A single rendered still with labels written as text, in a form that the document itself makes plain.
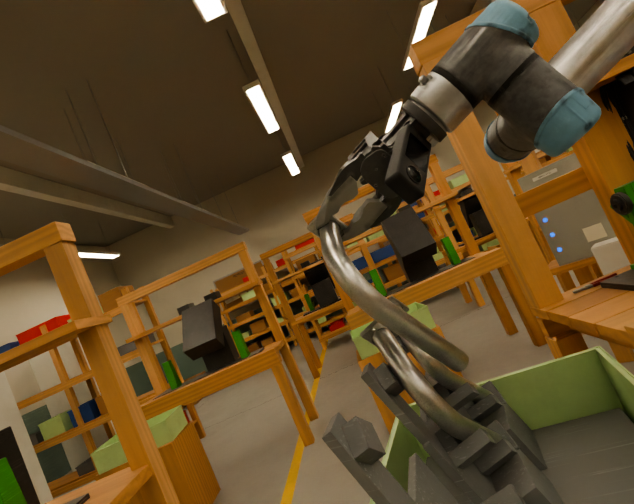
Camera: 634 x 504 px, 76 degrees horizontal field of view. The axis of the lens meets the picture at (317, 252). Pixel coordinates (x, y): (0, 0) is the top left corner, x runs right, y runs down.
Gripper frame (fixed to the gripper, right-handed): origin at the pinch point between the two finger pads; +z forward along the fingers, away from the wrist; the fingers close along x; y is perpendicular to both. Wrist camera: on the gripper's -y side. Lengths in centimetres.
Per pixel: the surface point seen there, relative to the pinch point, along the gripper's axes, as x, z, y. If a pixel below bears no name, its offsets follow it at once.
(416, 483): -17.8, 10.1, -25.9
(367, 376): -12.8, 9.6, -13.1
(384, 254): -343, 151, 646
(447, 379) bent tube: -31.9, 7.7, -3.4
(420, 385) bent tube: -17.5, 5.1, -15.6
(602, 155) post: -85, -58, 82
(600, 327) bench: -84, -15, 29
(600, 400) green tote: -62, -5, -1
